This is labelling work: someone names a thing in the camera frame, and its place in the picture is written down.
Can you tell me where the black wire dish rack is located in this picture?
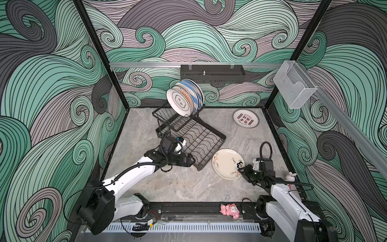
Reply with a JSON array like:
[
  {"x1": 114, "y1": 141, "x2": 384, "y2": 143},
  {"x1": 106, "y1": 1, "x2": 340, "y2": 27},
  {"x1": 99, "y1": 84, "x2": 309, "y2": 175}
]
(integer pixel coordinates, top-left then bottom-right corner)
[{"x1": 152, "y1": 103, "x2": 226, "y2": 171}]

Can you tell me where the cream cartoon plate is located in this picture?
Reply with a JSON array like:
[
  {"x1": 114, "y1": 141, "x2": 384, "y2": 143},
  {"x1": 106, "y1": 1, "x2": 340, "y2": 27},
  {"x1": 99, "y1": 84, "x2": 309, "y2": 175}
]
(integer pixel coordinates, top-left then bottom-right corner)
[{"x1": 212, "y1": 149, "x2": 245, "y2": 180}]

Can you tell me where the black rimmed white plate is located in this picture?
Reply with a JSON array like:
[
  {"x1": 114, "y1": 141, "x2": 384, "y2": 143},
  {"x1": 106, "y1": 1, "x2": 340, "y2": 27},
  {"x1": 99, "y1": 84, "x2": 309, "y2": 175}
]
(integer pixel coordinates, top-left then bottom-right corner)
[{"x1": 166, "y1": 89, "x2": 191, "y2": 117}]

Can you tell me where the red patterned white plate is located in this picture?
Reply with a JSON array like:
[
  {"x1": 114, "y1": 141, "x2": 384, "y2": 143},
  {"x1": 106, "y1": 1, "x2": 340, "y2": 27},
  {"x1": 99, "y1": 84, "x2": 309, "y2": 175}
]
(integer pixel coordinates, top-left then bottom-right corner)
[{"x1": 233, "y1": 109, "x2": 260, "y2": 129}]

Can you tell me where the blue striped plate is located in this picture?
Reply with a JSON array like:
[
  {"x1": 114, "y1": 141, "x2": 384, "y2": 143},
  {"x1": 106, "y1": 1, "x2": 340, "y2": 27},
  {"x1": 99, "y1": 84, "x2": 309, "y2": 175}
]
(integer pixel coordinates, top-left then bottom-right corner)
[{"x1": 176, "y1": 81, "x2": 200, "y2": 113}]

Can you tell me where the orange sunburst plate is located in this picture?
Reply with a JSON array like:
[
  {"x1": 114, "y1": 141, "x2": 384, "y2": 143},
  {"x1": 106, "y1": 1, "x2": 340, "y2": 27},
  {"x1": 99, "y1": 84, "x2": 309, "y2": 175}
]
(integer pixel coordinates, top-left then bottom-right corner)
[
  {"x1": 173, "y1": 86, "x2": 195, "y2": 114},
  {"x1": 184, "y1": 79, "x2": 204, "y2": 109}
]

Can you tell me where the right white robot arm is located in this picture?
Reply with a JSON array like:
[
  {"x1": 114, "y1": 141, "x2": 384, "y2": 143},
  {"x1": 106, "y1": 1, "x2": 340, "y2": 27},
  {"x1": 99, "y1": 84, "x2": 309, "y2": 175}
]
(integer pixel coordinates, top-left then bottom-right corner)
[{"x1": 238, "y1": 141, "x2": 338, "y2": 242}]

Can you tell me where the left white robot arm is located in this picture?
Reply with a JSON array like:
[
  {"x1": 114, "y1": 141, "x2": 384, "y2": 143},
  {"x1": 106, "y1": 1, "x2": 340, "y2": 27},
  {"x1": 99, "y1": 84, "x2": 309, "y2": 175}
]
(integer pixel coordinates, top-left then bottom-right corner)
[{"x1": 76, "y1": 136, "x2": 196, "y2": 235}]

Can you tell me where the white rabbit pink stand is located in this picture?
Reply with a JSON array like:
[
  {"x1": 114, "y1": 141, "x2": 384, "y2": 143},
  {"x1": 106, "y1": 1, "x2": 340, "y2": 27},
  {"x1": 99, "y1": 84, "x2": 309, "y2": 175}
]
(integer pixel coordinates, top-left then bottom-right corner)
[{"x1": 285, "y1": 172, "x2": 297, "y2": 182}]

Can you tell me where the pink plush toy centre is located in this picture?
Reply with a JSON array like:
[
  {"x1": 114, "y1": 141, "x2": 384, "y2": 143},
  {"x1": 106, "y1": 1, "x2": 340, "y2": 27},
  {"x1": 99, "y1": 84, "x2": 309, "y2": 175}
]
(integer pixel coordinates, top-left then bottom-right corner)
[{"x1": 220, "y1": 204, "x2": 240, "y2": 220}]

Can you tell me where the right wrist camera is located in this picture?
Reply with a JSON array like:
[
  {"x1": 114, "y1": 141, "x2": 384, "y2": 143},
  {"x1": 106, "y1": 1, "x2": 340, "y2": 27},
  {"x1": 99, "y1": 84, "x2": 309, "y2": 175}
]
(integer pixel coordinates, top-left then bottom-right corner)
[{"x1": 253, "y1": 158, "x2": 261, "y2": 172}]

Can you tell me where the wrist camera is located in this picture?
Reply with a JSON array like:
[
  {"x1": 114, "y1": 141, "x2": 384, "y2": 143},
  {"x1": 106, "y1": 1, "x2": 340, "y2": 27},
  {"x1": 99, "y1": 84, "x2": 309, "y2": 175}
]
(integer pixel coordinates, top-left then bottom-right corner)
[
  {"x1": 253, "y1": 158, "x2": 261, "y2": 172},
  {"x1": 174, "y1": 137, "x2": 186, "y2": 153}
]

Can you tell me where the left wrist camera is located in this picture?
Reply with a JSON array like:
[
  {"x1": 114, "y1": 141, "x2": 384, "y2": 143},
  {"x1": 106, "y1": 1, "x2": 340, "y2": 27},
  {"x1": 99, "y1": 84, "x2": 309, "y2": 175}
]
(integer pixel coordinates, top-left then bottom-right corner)
[{"x1": 174, "y1": 137, "x2": 186, "y2": 153}]

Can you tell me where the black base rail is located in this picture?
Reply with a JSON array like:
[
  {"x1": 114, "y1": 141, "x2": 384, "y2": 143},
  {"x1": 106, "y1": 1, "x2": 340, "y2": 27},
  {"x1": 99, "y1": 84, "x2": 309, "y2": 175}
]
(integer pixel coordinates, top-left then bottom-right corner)
[{"x1": 125, "y1": 199, "x2": 264, "y2": 220}]

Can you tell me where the black perforated wall shelf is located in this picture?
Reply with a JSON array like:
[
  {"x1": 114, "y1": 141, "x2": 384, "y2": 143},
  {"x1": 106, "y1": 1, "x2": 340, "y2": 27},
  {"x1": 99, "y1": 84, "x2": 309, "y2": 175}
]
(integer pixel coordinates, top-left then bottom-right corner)
[{"x1": 180, "y1": 64, "x2": 246, "y2": 84}]

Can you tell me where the white slotted cable duct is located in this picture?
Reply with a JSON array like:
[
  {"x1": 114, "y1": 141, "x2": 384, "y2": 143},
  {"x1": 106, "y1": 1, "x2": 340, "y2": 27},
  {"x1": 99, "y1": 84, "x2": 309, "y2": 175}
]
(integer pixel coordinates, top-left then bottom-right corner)
[{"x1": 102, "y1": 222, "x2": 261, "y2": 234}]

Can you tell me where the clear acrylic wall holder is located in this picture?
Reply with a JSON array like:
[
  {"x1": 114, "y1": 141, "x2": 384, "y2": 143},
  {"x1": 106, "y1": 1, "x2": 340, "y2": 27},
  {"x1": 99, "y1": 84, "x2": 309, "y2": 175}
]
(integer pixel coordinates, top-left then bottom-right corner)
[{"x1": 273, "y1": 61, "x2": 317, "y2": 110}]

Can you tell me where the aluminium rail right wall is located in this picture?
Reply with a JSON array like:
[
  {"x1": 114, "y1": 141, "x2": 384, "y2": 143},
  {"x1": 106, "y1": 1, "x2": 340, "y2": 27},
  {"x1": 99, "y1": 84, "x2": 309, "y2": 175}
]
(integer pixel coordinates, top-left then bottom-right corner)
[{"x1": 299, "y1": 64, "x2": 387, "y2": 177}]

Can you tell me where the aluminium rail wall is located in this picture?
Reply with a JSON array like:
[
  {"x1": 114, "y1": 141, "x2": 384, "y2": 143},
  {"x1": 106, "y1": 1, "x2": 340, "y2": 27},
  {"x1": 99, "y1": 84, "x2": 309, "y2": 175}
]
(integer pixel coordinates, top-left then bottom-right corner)
[
  {"x1": 109, "y1": 62, "x2": 282, "y2": 69},
  {"x1": 299, "y1": 64, "x2": 387, "y2": 177}
]

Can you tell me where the aluminium rail back wall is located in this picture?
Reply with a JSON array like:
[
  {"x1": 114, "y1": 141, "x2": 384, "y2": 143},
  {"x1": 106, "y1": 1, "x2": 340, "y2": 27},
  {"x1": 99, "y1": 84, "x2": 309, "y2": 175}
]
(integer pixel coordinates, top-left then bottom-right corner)
[{"x1": 109, "y1": 62, "x2": 282, "y2": 69}]

